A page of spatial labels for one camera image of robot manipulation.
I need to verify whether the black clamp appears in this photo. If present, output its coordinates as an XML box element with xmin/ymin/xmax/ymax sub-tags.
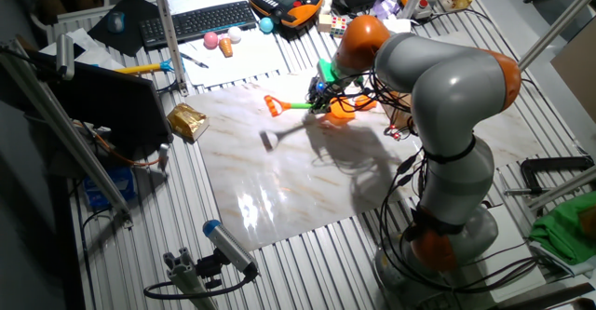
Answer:
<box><xmin>520</xmin><ymin>155</ymin><xmax>596</xmax><ymax>195</ymax></box>

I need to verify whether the aluminium camera stand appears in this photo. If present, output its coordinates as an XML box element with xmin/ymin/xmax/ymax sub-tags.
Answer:
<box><xmin>162</xmin><ymin>248</ymin><xmax>220</xmax><ymax>310</ymax></box>

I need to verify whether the slanted aluminium frame bar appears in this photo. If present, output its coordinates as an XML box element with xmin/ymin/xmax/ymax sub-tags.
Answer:
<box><xmin>0</xmin><ymin>39</ymin><xmax>134</xmax><ymax>227</ymax></box>

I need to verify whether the black camera cable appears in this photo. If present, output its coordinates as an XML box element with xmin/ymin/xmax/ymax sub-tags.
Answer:
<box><xmin>142</xmin><ymin>272</ymin><xmax>258</xmax><ymax>301</ymax></box>

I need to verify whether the yellow handled blue tool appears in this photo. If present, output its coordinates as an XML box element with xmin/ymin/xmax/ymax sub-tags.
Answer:
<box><xmin>114</xmin><ymin>59</ymin><xmax>176</xmax><ymax>75</ymax></box>

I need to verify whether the grey box red button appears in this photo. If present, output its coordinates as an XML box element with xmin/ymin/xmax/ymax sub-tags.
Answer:
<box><xmin>413</xmin><ymin>0</ymin><xmax>433</xmax><ymax>20</ymax></box>

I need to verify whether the dark pen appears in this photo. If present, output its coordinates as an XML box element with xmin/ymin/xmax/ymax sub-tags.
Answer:
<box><xmin>179</xmin><ymin>51</ymin><xmax>210</xmax><ymax>69</ymax></box>

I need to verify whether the blue package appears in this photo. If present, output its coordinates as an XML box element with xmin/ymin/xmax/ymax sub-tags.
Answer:
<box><xmin>83</xmin><ymin>165</ymin><xmax>137</xmax><ymax>211</ymax></box>

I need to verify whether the purple plastic item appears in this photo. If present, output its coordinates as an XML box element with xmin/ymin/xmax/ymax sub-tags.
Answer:
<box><xmin>372</xmin><ymin>0</ymin><xmax>401</xmax><ymax>20</ymax></box>

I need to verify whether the white tissue roll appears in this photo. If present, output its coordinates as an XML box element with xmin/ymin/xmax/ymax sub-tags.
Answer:
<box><xmin>382</xmin><ymin>17</ymin><xmax>412</xmax><ymax>34</ymax></box>

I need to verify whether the orange toy fish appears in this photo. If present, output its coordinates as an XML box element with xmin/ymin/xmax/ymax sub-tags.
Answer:
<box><xmin>353</xmin><ymin>94</ymin><xmax>379</xmax><ymax>112</ymax></box>

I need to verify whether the marble pattern mat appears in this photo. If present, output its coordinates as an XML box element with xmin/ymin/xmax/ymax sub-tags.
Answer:
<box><xmin>183</xmin><ymin>30</ymin><xmax>546</xmax><ymax>253</ymax></box>

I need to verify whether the silver camera blue cap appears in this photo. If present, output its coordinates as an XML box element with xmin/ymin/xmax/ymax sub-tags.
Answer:
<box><xmin>202</xmin><ymin>219</ymin><xmax>260</xmax><ymax>277</ymax></box>

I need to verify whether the slanted aluminium post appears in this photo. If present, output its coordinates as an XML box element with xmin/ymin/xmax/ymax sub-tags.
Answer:
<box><xmin>517</xmin><ymin>0</ymin><xmax>596</xmax><ymax>72</ymax></box>

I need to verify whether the silver depth camera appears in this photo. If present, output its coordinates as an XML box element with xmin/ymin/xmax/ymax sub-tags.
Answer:
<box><xmin>55</xmin><ymin>34</ymin><xmax>75</xmax><ymax>81</ymax></box>

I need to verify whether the Rubik's cube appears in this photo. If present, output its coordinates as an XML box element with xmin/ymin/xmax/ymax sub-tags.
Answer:
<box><xmin>329</xmin><ymin>15</ymin><xmax>348</xmax><ymax>38</ymax></box>

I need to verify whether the green printed camera mount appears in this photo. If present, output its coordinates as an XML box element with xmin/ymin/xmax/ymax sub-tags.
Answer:
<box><xmin>318</xmin><ymin>58</ymin><xmax>344</xmax><ymax>85</ymax></box>

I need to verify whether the orange green toy shovel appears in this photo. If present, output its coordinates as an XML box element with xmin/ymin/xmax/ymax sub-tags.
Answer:
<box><xmin>263</xmin><ymin>94</ymin><xmax>358</xmax><ymax>120</ymax></box>

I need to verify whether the grey computer mouse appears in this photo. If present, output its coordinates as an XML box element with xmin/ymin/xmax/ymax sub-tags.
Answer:
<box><xmin>106</xmin><ymin>10</ymin><xmax>126</xmax><ymax>34</ymax></box>

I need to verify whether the green cloth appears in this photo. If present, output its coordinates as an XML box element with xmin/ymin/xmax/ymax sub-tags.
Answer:
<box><xmin>529</xmin><ymin>191</ymin><xmax>596</xmax><ymax>267</ymax></box>

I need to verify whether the orange cable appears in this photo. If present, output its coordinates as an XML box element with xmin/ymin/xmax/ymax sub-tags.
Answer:
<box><xmin>81</xmin><ymin>123</ymin><xmax>162</xmax><ymax>168</ymax></box>

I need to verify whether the black monitor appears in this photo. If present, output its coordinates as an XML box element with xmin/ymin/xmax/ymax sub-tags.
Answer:
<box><xmin>27</xmin><ymin>51</ymin><xmax>174</xmax><ymax>160</ymax></box>

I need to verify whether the printed paper sheet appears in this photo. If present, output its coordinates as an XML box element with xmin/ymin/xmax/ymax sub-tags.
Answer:
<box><xmin>179</xmin><ymin>30</ymin><xmax>290</xmax><ymax>88</ymax></box>

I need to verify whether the black computer keyboard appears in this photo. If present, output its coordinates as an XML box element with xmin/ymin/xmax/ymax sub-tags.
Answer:
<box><xmin>139</xmin><ymin>0</ymin><xmax>258</xmax><ymax>50</ymax></box>

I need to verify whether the brown cardboard board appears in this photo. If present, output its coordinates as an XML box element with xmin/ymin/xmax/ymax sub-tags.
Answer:
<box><xmin>550</xmin><ymin>19</ymin><xmax>596</xmax><ymax>125</ymax></box>

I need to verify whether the gold foil package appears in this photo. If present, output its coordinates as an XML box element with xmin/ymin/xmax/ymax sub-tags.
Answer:
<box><xmin>166</xmin><ymin>102</ymin><xmax>210</xmax><ymax>142</ymax></box>

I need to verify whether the white paper stack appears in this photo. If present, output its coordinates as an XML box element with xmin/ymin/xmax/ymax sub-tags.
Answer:
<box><xmin>39</xmin><ymin>27</ymin><xmax>125</xmax><ymax>72</ymax></box>

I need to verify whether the short aluminium profile bar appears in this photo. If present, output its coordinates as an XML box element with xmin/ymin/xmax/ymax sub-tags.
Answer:
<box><xmin>528</xmin><ymin>165</ymin><xmax>596</xmax><ymax>211</ymax></box>

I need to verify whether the aluminium post with foot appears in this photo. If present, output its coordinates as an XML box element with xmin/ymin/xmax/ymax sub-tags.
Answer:
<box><xmin>149</xmin><ymin>0</ymin><xmax>189</xmax><ymax>97</ymax></box>

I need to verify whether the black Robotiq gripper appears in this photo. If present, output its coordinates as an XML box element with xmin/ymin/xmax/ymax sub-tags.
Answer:
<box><xmin>307</xmin><ymin>80</ymin><xmax>337</xmax><ymax>115</ymax></box>

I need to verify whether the black mouse pad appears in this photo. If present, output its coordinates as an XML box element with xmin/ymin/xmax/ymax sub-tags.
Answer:
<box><xmin>87</xmin><ymin>0</ymin><xmax>162</xmax><ymax>58</ymax></box>

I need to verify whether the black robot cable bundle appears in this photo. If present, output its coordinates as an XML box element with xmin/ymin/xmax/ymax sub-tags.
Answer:
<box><xmin>306</xmin><ymin>70</ymin><xmax>544</xmax><ymax>297</ymax></box>

